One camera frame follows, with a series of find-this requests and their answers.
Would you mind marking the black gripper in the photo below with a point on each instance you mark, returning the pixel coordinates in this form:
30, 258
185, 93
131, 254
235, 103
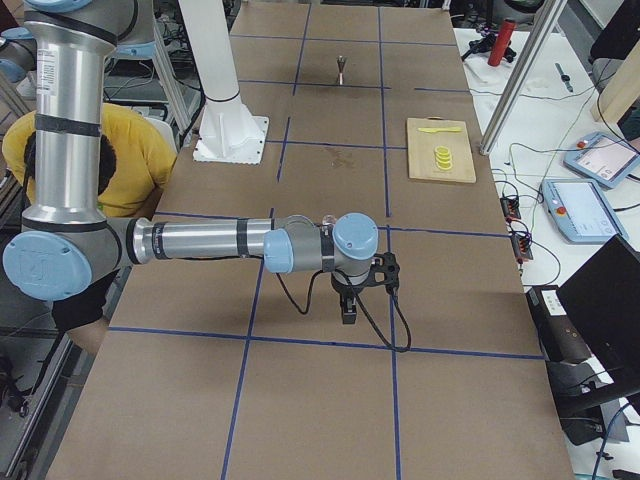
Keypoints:
344, 286

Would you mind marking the steel jigger measuring cup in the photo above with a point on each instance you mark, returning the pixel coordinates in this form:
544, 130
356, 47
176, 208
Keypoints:
341, 64

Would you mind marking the clear glass cup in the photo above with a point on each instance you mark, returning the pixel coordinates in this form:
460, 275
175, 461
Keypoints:
329, 219

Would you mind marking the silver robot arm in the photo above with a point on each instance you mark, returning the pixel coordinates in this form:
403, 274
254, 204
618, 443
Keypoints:
66, 242

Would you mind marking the bamboo cutting board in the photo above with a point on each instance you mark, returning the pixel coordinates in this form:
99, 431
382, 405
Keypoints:
421, 155

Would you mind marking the lemon slice nearest knife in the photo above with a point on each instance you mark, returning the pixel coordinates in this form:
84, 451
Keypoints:
442, 150

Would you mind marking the near small circuit board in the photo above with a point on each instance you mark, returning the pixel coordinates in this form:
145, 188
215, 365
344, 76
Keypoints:
521, 244

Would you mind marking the small circuit board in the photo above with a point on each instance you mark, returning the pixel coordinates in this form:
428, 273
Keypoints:
521, 244
510, 208

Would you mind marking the far small circuit board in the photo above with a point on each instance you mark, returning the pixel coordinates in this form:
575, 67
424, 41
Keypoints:
510, 208

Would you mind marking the yellow plastic knife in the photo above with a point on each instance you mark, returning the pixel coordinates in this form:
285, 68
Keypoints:
435, 130

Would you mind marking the black box on desk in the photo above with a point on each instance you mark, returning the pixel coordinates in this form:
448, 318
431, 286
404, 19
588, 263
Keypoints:
559, 337

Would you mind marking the near teach pendant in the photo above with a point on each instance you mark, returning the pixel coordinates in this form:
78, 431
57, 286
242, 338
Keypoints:
580, 211

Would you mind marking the teach pendant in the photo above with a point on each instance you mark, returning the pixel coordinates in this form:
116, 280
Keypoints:
601, 157
580, 211

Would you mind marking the black computer monitor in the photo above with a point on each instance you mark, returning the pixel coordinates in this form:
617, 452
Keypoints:
602, 301

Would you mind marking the person in yellow shirt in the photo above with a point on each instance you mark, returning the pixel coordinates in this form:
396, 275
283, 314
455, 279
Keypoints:
135, 167

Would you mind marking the far teach pendant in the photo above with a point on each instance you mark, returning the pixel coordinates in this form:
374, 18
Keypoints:
601, 157

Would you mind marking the wrist watch on desk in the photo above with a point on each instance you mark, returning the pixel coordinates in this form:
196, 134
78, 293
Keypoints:
565, 78

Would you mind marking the red cylinder bottle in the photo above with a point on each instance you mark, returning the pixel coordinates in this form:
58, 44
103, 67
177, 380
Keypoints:
501, 49

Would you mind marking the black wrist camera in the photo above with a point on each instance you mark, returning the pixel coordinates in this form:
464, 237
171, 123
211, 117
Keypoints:
384, 271

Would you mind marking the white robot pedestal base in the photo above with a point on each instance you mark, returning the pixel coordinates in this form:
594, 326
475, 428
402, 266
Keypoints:
228, 132

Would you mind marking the aluminium frame post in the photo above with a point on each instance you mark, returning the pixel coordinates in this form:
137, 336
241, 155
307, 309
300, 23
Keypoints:
549, 15

